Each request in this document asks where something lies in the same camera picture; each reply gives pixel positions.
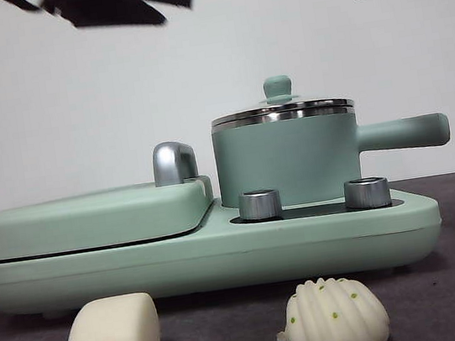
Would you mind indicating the glass pot lid green knob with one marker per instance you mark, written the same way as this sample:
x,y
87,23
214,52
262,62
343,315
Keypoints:
x,y
277,87

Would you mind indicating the pleated bun with green dots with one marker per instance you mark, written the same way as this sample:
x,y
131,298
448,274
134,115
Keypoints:
x,y
338,324

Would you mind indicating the green sandwich press lid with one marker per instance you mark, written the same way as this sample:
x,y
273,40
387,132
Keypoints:
x,y
90,219

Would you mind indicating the silver control knob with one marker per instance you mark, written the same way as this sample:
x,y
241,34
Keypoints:
x,y
367,193
260,206

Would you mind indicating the green breakfast maker base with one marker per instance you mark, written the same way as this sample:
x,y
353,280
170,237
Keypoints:
x,y
223,260

